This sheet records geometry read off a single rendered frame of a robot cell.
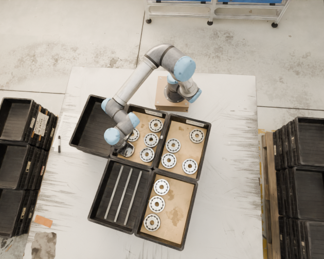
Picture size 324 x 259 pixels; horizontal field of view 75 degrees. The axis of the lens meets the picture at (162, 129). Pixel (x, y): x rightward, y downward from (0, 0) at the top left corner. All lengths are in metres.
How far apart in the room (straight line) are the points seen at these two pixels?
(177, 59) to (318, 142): 1.53
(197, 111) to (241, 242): 0.97
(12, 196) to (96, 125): 1.23
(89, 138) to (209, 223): 1.03
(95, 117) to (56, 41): 1.93
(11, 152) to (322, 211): 2.80
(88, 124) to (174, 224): 0.92
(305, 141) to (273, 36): 1.60
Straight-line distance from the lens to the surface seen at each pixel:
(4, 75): 3.49
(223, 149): 1.66
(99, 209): 1.53
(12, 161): 2.45
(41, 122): 2.38
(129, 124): 1.06
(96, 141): 1.60
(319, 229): 2.10
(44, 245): 1.83
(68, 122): 1.88
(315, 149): 2.17
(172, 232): 1.46
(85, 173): 1.72
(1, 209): 2.57
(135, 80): 1.10
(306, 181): 2.21
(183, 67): 1.02
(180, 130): 1.52
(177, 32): 3.09
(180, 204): 1.45
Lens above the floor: 2.28
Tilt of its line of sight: 72 degrees down
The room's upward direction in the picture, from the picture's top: 10 degrees counter-clockwise
